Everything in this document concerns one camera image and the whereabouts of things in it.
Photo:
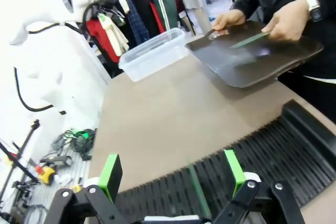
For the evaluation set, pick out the person's left forearm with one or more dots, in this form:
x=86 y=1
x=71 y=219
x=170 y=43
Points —
x=328 y=3

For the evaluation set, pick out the person's right hand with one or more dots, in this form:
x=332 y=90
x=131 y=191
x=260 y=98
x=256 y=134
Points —
x=229 y=19

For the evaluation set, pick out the red dress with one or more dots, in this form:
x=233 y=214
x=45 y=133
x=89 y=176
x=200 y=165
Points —
x=99 y=37

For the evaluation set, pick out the green PCB board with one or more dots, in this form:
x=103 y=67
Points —
x=199 y=195
x=249 y=41

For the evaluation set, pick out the black plastic tray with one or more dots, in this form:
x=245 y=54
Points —
x=223 y=61

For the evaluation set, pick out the black floor tripod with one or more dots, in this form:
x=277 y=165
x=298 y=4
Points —
x=18 y=161

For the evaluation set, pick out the green white-striped jacket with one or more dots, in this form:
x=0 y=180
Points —
x=164 y=3

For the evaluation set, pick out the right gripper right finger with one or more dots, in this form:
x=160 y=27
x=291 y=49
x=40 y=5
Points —
x=237 y=174

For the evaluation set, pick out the person's left hand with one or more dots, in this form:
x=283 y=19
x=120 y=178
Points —
x=288 y=22

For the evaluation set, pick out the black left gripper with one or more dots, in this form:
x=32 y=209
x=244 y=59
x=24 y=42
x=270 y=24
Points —
x=105 y=1

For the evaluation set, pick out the clear plastic box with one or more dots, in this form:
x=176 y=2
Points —
x=136 y=69

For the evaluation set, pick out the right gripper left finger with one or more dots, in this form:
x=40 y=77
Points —
x=111 y=176

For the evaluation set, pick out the dark plaid garment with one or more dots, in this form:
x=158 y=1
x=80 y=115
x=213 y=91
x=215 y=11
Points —
x=136 y=19

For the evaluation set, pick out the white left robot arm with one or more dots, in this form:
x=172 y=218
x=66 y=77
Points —
x=52 y=64

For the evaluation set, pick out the yellow emergency stop button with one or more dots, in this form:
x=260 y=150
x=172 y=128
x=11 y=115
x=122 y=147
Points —
x=47 y=175

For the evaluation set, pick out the white wrist watch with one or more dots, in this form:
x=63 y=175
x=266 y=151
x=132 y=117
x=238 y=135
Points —
x=313 y=9

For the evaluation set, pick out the black slotted PCB rack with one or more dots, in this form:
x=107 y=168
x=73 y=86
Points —
x=288 y=155

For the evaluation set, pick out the beige coat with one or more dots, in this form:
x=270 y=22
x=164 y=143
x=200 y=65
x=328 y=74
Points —
x=115 y=35

